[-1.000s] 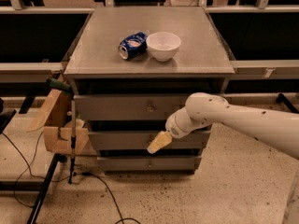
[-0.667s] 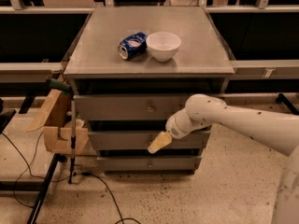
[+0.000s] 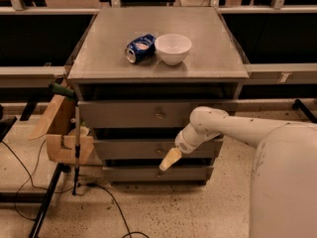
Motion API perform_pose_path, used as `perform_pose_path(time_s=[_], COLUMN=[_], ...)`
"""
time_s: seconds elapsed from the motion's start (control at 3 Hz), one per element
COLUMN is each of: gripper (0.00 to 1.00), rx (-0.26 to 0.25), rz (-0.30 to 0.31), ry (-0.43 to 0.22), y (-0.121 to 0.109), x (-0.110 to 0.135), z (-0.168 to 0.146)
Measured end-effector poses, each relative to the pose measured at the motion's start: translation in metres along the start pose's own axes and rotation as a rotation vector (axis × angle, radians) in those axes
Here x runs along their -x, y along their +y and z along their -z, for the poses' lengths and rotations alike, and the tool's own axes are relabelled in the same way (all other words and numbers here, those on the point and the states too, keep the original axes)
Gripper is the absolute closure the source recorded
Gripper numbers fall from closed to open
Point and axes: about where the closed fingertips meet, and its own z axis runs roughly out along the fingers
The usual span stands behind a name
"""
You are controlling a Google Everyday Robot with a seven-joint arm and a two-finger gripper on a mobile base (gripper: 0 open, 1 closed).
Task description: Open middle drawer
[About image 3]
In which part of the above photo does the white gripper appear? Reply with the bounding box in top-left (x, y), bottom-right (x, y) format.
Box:
top-left (159, 126), bottom-right (220, 172)

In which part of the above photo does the grey drawer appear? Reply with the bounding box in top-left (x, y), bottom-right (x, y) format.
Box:
top-left (103, 166), bottom-right (213, 182)
top-left (93, 139), bottom-right (223, 160)
top-left (79, 100), bottom-right (238, 128)

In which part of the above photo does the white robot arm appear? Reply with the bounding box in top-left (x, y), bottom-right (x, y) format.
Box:
top-left (159, 106), bottom-right (317, 238)

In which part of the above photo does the grey bottom drawer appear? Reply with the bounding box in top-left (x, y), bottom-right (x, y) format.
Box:
top-left (103, 166), bottom-right (213, 182)

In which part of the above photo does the grey top drawer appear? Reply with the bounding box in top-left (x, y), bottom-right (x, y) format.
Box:
top-left (79, 100), bottom-right (238, 128)

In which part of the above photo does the grey drawer cabinet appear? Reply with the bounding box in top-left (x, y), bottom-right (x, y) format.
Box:
top-left (68, 7), bottom-right (248, 183)

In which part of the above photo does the open cardboard box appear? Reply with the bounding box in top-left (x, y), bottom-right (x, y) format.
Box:
top-left (29, 94), bottom-right (101, 166)

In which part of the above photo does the white bowl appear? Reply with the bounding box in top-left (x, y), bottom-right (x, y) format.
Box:
top-left (155, 34), bottom-right (192, 65)

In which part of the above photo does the crushed blue soda can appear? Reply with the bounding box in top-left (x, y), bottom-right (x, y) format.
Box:
top-left (125, 34), bottom-right (156, 63)

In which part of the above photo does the black metal stand leg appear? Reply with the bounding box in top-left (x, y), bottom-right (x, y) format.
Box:
top-left (28, 164), bottom-right (64, 238)

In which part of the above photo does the grey metal railing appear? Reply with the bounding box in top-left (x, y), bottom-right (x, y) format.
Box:
top-left (1, 7), bottom-right (317, 87)

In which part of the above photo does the green handled grabber stick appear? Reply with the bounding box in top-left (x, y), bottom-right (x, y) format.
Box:
top-left (50, 82), bottom-right (80, 195)

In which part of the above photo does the black floor cable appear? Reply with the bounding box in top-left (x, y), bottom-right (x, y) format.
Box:
top-left (0, 139), bottom-right (152, 238)

